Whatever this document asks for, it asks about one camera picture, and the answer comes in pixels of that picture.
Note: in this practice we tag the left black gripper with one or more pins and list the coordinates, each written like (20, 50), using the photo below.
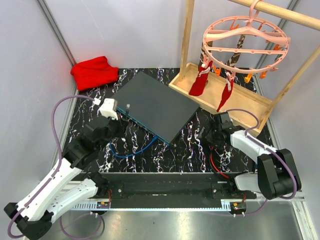
(122, 126)

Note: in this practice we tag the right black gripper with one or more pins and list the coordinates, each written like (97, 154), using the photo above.
(218, 144)

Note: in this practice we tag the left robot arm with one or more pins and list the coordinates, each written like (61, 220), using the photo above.
(35, 214)

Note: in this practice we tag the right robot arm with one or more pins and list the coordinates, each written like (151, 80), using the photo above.
(260, 160)

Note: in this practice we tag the red sock left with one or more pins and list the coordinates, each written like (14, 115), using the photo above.
(198, 86)

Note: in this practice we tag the red sock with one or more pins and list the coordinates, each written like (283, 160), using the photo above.
(227, 91)
(198, 86)

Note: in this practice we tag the red folded cloth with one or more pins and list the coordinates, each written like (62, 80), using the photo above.
(94, 73)

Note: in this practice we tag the red sock right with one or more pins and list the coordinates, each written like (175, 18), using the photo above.
(227, 91)

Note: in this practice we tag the brown striped sock front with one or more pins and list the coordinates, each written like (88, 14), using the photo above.
(203, 59)

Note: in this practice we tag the brown striped sock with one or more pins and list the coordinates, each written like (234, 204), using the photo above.
(203, 59)
(236, 55)

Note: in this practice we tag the brown striped sock back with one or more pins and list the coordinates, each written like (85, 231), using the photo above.
(236, 55)

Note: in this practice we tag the pink round clip hanger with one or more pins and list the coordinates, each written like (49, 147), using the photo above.
(221, 37)

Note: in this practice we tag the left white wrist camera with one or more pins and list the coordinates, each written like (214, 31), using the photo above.
(108, 109)

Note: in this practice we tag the dark blue network switch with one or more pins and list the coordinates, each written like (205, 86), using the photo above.
(156, 107)

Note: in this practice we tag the wooden drying rack frame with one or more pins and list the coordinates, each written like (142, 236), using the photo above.
(260, 106)

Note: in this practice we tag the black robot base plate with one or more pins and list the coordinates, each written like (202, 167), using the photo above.
(191, 191)

